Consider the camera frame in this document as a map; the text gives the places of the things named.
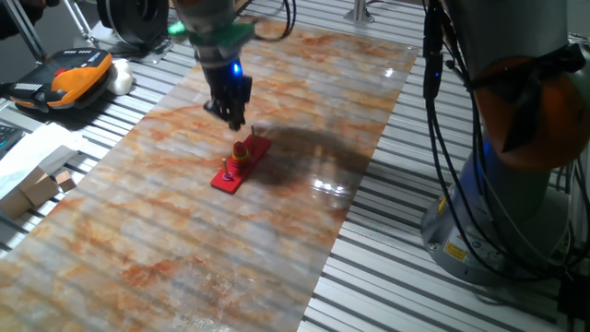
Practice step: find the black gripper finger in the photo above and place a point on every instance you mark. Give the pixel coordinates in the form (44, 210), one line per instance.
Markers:
(240, 115)
(221, 110)

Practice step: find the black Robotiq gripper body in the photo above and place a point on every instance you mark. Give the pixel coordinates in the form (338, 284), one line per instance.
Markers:
(226, 80)

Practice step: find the black sleeved forearm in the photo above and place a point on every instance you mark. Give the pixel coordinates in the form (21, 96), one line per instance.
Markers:
(14, 18)

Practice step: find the red Hanoi base with pegs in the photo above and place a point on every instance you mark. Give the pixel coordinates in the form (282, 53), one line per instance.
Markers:
(237, 177)

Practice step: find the white rounded foam block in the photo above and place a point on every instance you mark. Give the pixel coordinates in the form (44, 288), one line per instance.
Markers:
(121, 76)

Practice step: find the black round machine base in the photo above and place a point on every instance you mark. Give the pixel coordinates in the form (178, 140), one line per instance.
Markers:
(133, 18)

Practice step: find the orange marble pattern mat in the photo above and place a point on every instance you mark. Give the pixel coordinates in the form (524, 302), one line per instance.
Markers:
(193, 240)

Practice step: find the orange black teach pendant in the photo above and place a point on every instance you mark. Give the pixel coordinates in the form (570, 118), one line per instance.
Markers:
(69, 78)

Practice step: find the thin metal tripod leg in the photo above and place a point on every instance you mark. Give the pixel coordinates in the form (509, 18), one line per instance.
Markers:
(80, 20)

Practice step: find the small cardboard box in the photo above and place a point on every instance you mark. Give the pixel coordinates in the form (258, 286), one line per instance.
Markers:
(65, 181)

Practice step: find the white foam sheet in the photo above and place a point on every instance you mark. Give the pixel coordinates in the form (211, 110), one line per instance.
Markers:
(32, 147)

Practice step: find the black keyboard device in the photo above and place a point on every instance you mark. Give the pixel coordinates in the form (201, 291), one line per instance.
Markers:
(8, 138)

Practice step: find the large cardboard box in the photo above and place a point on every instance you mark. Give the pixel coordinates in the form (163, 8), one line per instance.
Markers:
(20, 193)

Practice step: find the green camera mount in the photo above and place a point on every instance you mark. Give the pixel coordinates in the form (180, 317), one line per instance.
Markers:
(230, 36)

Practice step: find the silver metal post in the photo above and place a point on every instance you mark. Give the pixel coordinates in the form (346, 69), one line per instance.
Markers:
(358, 11)

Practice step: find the aluminium frame bar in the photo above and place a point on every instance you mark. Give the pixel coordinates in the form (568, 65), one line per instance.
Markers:
(27, 32)

